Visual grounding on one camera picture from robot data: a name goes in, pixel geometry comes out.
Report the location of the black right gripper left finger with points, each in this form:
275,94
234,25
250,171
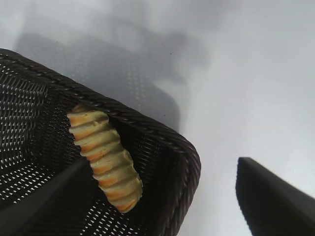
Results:
44,209

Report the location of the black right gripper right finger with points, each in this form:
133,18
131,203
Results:
273,204

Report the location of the long ridged bread loaf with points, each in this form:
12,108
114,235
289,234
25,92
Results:
105,157

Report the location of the dark brown woven basket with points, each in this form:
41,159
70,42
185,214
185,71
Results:
37,118

